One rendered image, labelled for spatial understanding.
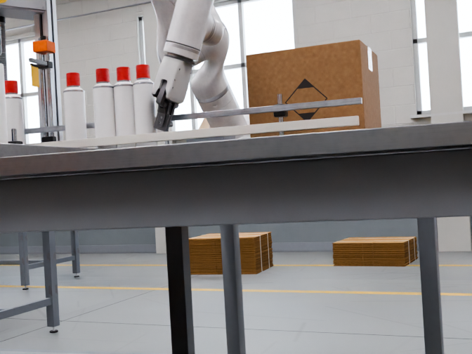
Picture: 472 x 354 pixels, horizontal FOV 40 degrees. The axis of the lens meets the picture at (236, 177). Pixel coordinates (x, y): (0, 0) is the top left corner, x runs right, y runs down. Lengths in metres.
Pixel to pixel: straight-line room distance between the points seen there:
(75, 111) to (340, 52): 0.67
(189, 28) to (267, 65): 0.27
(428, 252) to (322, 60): 1.05
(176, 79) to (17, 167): 0.86
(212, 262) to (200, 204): 5.04
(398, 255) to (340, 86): 4.12
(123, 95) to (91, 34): 6.88
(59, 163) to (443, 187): 0.37
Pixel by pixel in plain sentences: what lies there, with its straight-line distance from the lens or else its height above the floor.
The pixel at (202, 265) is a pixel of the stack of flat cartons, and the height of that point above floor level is 0.08.
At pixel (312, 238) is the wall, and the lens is 7.02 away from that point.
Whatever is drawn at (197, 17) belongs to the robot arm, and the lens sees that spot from 1.53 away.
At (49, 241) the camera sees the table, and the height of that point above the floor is 0.51.
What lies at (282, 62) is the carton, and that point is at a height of 1.09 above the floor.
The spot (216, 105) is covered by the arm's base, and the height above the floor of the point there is 1.04.
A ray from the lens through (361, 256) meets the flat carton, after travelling 5.75.
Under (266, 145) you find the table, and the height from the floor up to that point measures 0.82.
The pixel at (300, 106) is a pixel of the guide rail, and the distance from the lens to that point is 1.49.
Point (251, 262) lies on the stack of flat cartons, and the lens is 5.57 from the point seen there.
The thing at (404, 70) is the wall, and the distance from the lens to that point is 6.82.
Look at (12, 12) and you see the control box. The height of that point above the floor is 1.28.
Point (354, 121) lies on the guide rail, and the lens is 1.39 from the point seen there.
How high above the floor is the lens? 0.79
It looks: level
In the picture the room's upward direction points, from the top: 3 degrees counter-clockwise
